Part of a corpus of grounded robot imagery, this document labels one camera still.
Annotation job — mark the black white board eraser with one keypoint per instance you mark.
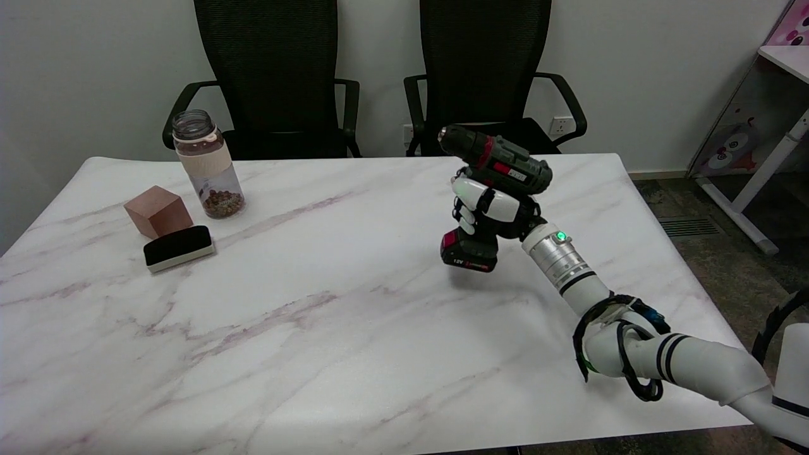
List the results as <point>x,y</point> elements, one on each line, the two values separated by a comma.
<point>177,245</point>

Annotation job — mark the brown wooden cube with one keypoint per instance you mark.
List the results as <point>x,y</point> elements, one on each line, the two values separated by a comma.
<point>158,212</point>

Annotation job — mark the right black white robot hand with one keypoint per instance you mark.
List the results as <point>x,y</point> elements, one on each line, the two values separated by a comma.
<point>499,205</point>

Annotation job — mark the cartoon printed partition panel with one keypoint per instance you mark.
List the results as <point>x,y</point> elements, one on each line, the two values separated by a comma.
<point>733,148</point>

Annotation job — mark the clear bottle with nuts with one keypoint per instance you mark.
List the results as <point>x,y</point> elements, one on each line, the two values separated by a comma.
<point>212,174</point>

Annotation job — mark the black mesh office chair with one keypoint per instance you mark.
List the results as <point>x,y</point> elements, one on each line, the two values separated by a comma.
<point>272,76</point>
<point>483,76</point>

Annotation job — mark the green red power screwdriver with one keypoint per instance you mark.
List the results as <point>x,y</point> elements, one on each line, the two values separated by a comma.
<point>505,165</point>

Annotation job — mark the white wall socket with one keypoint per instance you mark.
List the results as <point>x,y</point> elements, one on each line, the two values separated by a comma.
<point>407,134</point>
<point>561,126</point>

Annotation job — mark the dark floor vent grille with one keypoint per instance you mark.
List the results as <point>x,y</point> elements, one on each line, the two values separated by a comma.
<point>689,227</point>

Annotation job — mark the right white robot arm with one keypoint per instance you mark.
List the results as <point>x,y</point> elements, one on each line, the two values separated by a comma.
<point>632,341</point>

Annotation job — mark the white desk with leg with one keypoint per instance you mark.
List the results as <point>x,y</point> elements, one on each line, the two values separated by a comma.
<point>768,167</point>

